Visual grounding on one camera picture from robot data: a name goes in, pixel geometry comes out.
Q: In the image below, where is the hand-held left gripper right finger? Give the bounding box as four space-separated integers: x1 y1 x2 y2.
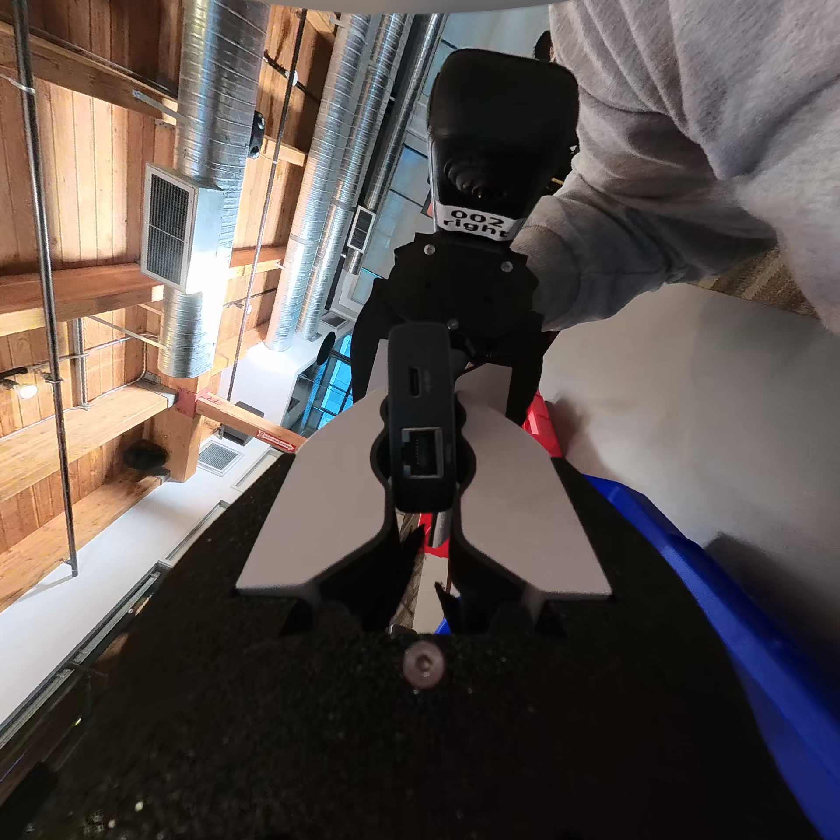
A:
437 391 614 634

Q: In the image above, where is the black ethernet adapter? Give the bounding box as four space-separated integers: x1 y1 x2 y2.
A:
387 322 458 514

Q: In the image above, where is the red storage bin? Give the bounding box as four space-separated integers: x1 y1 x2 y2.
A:
420 390 565 559

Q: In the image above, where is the white wall air vent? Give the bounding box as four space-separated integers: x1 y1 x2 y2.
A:
196 436 245 478

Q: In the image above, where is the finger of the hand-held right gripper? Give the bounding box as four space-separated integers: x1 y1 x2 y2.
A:
458 363 511 416
363 336 391 403

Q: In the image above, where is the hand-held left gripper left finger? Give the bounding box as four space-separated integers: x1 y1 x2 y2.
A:
234 386 426 634

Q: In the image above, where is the large grid window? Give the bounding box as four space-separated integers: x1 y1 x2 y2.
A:
289 331 358 437

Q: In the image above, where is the black round beam fixture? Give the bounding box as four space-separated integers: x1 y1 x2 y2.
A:
123 440 168 475

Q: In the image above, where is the blue storage bin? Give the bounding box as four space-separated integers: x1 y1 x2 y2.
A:
433 472 840 840

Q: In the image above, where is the wooden support post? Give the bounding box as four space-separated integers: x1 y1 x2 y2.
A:
174 387 309 455

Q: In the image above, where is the silver ribbed air duct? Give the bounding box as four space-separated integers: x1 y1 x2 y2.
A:
157 0 270 380
262 13 371 352
295 13 411 342

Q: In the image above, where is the small ceiling air vent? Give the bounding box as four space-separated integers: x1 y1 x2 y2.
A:
346 205 376 253

